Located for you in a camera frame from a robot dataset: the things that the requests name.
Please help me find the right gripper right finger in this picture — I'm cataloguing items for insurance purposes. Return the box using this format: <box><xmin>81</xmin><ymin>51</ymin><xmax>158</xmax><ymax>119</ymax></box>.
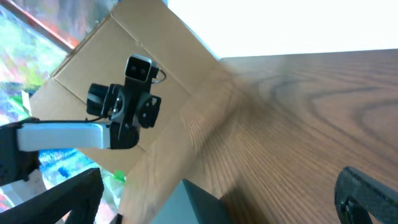
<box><xmin>334</xmin><ymin>166</ymin><xmax>397</xmax><ymax>224</ymax></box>

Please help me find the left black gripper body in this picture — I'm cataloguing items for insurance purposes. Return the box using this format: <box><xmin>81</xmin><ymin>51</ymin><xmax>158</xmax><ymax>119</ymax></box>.
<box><xmin>86</xmin><ymin>78</ymin><xmax>162</xmax><ymax>128</ymax></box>

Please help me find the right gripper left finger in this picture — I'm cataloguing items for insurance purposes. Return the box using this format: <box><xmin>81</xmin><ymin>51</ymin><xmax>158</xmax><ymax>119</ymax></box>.
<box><xmin>1</xmin><ymin>168</ymin><xmax>104</xmax><ymax>224</ymax></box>

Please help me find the black gift box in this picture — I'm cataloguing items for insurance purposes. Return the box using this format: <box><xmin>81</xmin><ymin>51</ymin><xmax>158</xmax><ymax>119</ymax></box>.
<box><xmin>150</xmin><ymin>179</ymin><xmax>233</xmax><ymax>224</ymax></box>

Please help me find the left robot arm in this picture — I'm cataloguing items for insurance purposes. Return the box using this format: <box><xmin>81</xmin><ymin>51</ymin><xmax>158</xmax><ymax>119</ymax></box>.
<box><xmin>1</xmin><ymin>77</ymin><xmax>162</xmax><ymax>185</ymax></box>

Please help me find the brown cardboard box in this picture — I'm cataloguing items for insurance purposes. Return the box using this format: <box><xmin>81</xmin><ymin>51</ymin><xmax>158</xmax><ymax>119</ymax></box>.
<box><xmin>30</xmin><ymin>0</ymin><xmax>217</xmax><ymax>172</ymax></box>

